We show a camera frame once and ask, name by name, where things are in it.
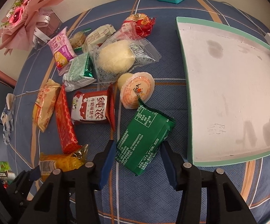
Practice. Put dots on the red crinkly snack packet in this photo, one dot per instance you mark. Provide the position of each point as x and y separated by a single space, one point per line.
143 24

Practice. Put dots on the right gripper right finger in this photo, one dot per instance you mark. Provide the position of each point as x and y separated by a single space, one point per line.
184 177

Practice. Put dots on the pink flower bouquet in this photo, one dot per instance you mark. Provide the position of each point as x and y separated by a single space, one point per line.
17 27

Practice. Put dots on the pink glass vase box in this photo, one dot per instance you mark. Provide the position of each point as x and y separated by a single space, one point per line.
47 26

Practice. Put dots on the red white milk biscuit packet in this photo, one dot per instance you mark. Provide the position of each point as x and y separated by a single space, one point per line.
94 107

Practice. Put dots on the cookie in clear green wrapper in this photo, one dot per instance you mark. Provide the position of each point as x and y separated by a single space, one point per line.
79 38

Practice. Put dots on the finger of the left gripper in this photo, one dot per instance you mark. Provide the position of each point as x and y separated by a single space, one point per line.
32 174

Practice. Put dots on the white tray green rim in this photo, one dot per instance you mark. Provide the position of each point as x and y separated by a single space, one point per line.
228 91

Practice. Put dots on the orange jelly cup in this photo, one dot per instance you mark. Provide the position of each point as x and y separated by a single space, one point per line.
134 87

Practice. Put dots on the crumpled blue white wrapper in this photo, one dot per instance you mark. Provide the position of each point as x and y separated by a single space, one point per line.
7 117

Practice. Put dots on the yellow bread packet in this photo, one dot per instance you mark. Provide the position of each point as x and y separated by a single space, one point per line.
45 104

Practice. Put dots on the long red snack packet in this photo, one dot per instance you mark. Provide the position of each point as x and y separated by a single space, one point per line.
66 132

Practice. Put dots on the green snack packet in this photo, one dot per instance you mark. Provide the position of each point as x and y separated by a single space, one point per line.
141 140

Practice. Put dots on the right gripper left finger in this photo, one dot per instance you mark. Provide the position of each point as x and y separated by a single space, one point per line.
91 177

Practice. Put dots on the pink swiss roll packet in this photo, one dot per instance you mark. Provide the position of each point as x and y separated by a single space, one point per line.
62 51

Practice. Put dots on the beige white snack packet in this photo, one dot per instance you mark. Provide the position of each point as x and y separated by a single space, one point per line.
98 37

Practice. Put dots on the clear bagged round bread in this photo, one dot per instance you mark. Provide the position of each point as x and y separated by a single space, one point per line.
121 53

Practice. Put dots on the green white wafer packet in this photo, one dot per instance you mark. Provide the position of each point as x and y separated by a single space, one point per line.
79 73

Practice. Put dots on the yellow orange snack bag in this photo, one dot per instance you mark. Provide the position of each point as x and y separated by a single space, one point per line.
65 162

